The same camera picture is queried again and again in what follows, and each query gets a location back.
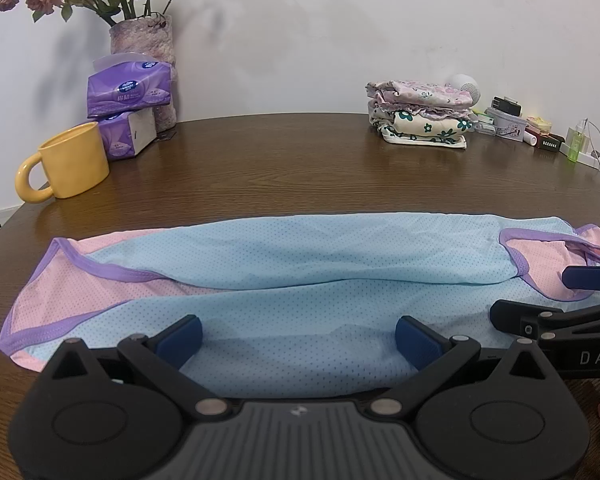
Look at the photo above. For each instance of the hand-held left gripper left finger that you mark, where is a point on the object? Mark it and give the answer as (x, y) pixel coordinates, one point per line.
(180, 342)

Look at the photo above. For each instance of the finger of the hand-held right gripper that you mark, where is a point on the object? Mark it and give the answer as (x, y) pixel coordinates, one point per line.
(587, 278)
(515, 316)

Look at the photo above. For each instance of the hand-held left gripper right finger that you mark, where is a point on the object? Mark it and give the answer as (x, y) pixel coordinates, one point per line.
(417, 342)

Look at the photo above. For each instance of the pink and blue mesh vest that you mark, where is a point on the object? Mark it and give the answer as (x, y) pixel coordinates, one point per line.
(300, 260)

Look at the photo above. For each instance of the white power strip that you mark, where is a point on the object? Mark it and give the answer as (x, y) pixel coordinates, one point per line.
(595, 159)

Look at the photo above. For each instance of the green liquid bottle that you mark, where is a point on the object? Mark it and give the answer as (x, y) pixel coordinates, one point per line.
(575, 147)

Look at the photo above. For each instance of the black printed box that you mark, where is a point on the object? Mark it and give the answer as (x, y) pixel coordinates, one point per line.
(549, 142)

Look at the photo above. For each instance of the white and red tube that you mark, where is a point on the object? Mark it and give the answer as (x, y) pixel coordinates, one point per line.
(530, 137)

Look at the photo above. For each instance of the yellow cream small item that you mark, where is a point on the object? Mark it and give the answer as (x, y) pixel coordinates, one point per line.
(539, 124)

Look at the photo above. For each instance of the white and green small boxes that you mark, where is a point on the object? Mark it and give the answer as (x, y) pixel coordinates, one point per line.
(485, 120)

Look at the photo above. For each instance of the black charger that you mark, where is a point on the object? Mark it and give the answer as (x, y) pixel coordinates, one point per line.
(506, 105)

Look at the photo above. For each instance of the folded cream green-flower cloth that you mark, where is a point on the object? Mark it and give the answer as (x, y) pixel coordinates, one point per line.
(430, 130)

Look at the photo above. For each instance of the yellow mug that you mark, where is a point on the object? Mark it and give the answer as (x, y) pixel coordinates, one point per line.
(75, 160)

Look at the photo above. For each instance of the purple tissue pack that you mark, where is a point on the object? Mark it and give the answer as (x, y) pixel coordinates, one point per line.
(127, 132)
(130, 87)

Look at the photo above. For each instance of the white robot speaker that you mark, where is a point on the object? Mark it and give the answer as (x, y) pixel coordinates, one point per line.
(465, 85)

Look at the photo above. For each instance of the folded pink floral cloth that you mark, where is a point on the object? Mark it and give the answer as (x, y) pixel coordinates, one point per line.
(420, 95)

